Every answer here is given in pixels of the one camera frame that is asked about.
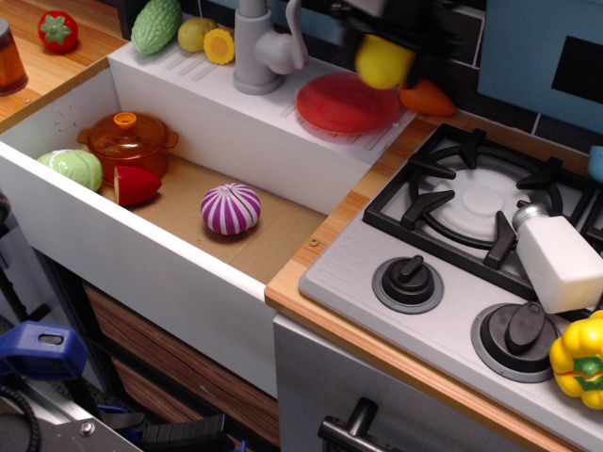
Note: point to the yellow toy lemon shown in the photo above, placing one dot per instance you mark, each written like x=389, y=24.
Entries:
x=382, y=64

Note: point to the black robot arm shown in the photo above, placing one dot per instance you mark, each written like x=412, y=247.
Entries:
x=413, y=24

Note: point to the red plastic plate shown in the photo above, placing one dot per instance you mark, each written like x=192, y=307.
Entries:
x=341, y=103

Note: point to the purple white striped toy onion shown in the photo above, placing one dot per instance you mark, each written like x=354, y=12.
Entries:
x=230, y=209

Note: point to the black left stove knob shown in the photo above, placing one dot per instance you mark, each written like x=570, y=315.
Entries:
x=408, y=285

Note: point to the black stove knob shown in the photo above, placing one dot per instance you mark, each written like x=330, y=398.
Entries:
x=408, y=285
x=514, y=341

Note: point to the grey toy stove top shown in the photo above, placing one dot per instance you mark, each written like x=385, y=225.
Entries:
x=341, y=279

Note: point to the white toy sink basin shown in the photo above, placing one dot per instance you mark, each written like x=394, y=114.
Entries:
x=160, y=259

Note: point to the red toy fruit half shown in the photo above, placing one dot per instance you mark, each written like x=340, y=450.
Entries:
x=134, y=185

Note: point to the grey toy faucet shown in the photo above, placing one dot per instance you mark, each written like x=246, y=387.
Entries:
x=263, y=55

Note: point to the orange toy carrot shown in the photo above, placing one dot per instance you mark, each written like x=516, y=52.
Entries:
x=426, y=98

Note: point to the yellow toy corn piece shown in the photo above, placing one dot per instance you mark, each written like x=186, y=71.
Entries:
x=219, y=46

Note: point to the orange transparent toy pot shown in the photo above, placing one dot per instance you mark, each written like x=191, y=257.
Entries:
x=130, y=139

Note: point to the black stove grate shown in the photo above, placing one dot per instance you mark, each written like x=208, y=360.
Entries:
x=455, y=198

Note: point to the yellow toy potato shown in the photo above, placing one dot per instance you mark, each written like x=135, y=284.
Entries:
x=192, y=32

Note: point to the green toy cabbage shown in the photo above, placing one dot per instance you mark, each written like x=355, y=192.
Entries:
x=80, y=166

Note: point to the black right stove knob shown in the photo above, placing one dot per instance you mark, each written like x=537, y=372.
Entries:
x=514, y=341

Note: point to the green toy bitter gourd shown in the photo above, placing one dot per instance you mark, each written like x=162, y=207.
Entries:
x=156, y=25

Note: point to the white salt shaker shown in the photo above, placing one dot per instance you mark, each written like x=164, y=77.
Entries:
x=564, y=270

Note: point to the blue plastic clamp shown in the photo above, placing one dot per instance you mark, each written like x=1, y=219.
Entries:
x=41, y=351

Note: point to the light blue cup edge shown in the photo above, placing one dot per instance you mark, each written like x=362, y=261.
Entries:
x=595, y=163

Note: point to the yellow toy bell pepper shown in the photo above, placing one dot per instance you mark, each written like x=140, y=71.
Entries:
x=576, y=360

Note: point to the red toy tomato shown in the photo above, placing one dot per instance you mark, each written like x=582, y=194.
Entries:
x=58, y=30

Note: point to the orange spice jar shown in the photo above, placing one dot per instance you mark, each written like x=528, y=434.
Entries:
x=13, y=74

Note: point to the metal oven door handle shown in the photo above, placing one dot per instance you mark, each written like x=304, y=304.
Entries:
x=352, y=435

